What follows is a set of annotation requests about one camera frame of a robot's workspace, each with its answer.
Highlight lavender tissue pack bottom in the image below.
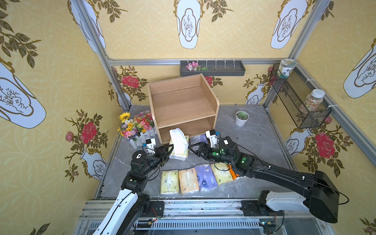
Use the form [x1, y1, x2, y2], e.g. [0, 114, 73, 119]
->
[190, 134, 208, 145]

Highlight white green tissue pack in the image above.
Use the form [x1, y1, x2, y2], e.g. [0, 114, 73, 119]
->
[169, 128, 189, 161]

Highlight yellow green tissue pack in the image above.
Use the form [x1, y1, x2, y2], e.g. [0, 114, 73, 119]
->
[211, 163, 234, 186]

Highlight pale yellow tissue pack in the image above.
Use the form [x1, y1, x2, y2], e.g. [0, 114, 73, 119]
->
[161, 170, 180, 195]

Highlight purple tissue pack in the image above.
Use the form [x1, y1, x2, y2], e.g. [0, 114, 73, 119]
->
[195, 164, 218, 193]

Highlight beige orange tissue pack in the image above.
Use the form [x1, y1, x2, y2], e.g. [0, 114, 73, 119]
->
[178, 167, 199, 195]

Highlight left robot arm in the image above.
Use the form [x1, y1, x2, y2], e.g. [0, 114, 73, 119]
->
[94, 145, 173, 235]

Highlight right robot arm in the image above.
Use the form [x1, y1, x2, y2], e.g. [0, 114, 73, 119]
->
[188, 137, 340, 223]

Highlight wooden three-tier shelf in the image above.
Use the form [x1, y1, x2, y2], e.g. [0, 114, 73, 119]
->
[147, 74, 220, 144]

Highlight white picket fence planter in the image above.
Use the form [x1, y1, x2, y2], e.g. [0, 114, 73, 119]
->
[128, 128, 157, 149]

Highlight small potted cactus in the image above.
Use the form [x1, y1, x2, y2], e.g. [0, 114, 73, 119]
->
[235, 111, 249, 127]

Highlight artificial flower bouquet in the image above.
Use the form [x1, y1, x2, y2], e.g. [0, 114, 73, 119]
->
[117, 110, 155, 139]

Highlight pink flowers in tray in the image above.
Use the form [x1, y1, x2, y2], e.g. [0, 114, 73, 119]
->
[186, 61, 208, 71]

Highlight glass jar white lid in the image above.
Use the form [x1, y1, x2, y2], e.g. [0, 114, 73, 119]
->
[299, 89, 326, 114]

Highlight patterned jar white lid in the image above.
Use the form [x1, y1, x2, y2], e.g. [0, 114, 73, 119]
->
[276, 58, 297, 78]

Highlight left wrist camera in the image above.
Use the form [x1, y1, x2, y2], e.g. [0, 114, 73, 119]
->
[146, 138, 156, 154]

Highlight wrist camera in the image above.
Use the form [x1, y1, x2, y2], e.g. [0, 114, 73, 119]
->
[146, 138, 156, 154]
[206, 129, 220, 148]

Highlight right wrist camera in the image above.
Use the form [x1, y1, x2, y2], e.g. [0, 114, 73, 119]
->
[206, 129, 220, 148]

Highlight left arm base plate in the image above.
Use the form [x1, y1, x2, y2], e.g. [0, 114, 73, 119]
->
[144, 201, 165, 217]

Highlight metal base rail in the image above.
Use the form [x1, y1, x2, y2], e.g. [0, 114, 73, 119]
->
[73, 198, 335, 235]

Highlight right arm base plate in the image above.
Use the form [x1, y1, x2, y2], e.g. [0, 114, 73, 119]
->
[240, 190, 272, 216]

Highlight grey wall tray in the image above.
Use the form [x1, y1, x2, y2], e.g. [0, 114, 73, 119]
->
[180, 59, 246, 77]

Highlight black wire wall basket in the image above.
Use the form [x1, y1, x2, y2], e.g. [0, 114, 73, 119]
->
[270, 64, 332, 129]

